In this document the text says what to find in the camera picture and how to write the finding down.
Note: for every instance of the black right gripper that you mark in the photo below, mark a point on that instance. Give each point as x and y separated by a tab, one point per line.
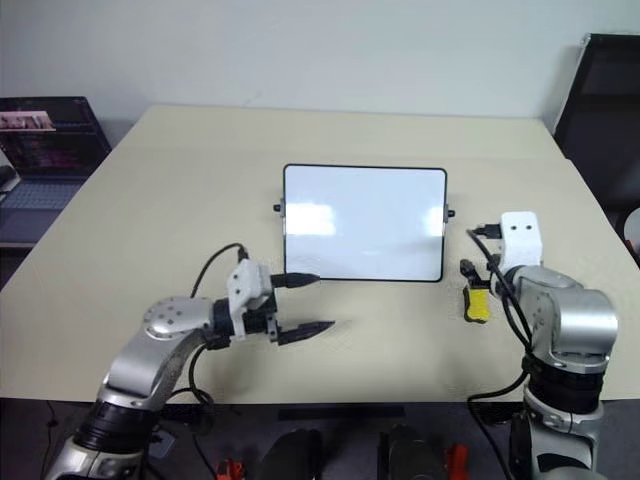
495	287

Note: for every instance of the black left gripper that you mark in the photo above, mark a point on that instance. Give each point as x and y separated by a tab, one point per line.
261	322

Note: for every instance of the yellow whiteboard eraser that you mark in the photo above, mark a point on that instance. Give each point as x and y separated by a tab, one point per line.
477	304

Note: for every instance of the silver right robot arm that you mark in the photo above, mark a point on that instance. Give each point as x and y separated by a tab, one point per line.
575	320

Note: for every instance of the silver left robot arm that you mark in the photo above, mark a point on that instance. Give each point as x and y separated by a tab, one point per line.
150	350

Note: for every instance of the black framed whiteboard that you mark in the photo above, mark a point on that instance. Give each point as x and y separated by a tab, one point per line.
360	220

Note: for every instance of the white round object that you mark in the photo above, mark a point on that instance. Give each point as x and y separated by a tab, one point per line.
634	225

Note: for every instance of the small orange object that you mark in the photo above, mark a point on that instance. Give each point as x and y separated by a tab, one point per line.
230	470
457	457

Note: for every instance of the dark rounded shape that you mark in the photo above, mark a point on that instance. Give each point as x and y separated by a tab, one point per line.
412	455

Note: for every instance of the grey box on floor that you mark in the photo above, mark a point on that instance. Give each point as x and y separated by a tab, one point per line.
162	446

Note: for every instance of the open dark laptop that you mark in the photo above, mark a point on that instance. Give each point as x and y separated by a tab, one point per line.
50	145

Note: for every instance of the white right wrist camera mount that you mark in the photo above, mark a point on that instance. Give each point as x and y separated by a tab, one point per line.
522	247

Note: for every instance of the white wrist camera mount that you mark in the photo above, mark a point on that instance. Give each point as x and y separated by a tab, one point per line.
522	247
247	280

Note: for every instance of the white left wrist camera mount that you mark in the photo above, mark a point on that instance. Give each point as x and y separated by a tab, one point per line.
247	280

